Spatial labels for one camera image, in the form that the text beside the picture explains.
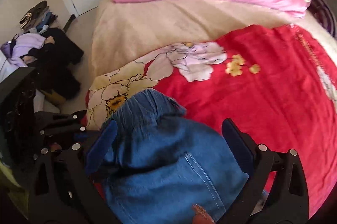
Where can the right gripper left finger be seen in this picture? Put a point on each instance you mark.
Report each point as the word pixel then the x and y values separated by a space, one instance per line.
pixel 61 191

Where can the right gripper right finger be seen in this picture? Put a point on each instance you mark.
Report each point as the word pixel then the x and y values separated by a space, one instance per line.
pixel 276 191

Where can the blue denim lace-trimmed pants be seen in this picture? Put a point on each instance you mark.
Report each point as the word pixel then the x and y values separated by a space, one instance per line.
pixel 155 164

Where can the left hand with red nails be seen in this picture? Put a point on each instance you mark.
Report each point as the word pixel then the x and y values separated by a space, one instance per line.
pixel 201 216

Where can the pile of clothes on floor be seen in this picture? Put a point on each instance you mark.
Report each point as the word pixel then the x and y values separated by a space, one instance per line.
pixel 45 48

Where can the red floral bedspread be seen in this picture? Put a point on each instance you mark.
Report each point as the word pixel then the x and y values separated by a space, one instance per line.
pixel 278 85

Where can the purple striped pillow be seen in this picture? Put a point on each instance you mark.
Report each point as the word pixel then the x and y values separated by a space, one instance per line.
pixel 324 16

